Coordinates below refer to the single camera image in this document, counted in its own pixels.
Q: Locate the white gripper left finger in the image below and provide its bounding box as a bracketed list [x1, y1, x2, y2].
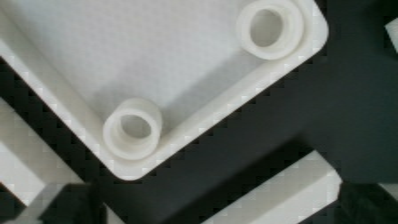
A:
[0, 99, 89, 224]

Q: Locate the white front barrier wall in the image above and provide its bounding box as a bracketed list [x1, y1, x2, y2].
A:
[384, 17, 398, 53]

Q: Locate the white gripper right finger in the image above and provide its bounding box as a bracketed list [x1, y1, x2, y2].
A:
[203, 151, 343, 224]

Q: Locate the white desk top tray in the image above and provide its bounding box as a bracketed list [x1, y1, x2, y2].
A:
[0, 0, 329, 180]

